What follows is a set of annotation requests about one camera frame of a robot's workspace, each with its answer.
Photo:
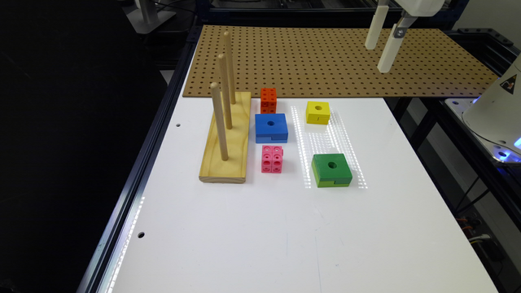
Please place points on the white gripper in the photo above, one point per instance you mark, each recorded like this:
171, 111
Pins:
417, 8

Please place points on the blue block with hole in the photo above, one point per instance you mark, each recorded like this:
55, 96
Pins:
271, 128

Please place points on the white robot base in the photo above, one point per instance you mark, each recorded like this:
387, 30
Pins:
494, 117

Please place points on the yellow block with hole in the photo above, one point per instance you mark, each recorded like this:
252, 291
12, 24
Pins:
318, 113

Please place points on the green block with hole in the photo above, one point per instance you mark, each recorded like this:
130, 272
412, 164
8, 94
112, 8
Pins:
331, 170

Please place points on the brown pegboard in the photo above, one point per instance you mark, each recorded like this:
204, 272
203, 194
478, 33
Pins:
334, 63

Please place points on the orange connector cube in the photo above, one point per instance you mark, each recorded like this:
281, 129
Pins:
268, 101

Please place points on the back wooden peg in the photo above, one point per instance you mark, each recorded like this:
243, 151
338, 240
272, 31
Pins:
229, 65

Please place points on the wooden peg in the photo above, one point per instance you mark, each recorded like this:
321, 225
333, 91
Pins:
229, 65
219, 119
225, 90

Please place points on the middle wooden peg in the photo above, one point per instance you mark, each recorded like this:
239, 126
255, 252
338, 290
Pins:
225, 90

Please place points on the pink connector cube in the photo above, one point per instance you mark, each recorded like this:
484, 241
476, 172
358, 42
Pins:
271, 159

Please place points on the front wooden peg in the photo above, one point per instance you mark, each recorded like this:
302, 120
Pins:
219, 119

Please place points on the wooden peg base board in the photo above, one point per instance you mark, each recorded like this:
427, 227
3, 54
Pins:
213, 168

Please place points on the grey stand base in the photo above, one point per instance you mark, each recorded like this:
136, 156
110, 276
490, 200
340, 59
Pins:
146, 17

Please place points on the black aluminium table frame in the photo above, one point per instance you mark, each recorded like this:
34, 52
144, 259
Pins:
102, 271

